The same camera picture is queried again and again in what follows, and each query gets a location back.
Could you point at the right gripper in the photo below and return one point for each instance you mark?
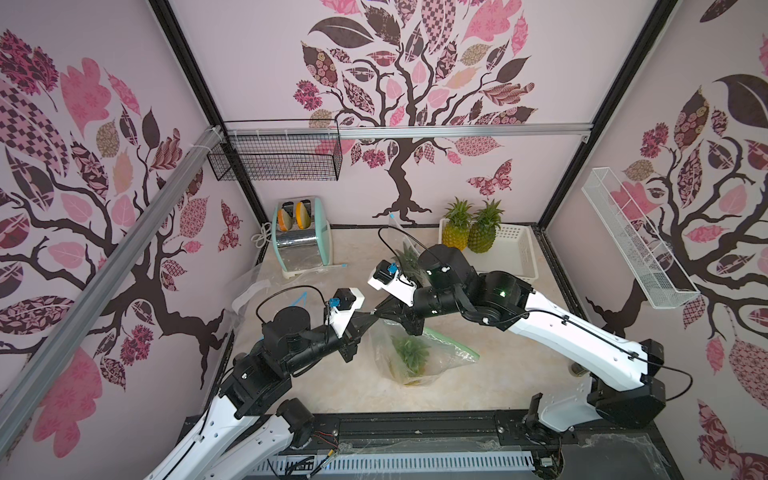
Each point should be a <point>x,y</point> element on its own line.
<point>405,311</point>

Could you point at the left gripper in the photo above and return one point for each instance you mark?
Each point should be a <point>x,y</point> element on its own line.
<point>351,333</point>

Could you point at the green-zip bag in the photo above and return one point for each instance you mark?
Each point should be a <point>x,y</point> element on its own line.
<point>445,353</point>

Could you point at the zip-top bag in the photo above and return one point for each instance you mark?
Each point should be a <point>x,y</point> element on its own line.
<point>265,289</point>

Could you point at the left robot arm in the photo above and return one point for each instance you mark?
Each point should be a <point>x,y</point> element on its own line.
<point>249,420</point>

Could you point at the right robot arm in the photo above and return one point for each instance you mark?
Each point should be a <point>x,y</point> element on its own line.
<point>622,386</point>

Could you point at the back right zip bag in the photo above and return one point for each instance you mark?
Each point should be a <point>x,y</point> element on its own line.
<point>396,239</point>

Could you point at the mint green toaster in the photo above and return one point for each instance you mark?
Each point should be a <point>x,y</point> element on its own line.
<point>301,235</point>

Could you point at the white vent strip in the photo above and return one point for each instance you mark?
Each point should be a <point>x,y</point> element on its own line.
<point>302,467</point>

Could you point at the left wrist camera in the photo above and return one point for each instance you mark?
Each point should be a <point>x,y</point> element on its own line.
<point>341,307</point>

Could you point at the black wire wall basket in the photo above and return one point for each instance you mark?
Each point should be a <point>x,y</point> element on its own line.
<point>279,150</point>

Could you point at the aluminium rail back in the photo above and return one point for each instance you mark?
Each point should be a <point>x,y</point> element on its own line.
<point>543,129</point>

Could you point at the aluminium rail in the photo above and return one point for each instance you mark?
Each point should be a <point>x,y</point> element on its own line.
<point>543,129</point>
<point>38,375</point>

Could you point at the white wire wall shelf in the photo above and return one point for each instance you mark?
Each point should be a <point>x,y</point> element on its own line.
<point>624,207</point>

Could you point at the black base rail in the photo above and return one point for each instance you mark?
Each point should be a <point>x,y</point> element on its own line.
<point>593,451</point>

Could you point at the aluminium rail left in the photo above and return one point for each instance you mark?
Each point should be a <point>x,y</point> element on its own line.
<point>38,375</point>

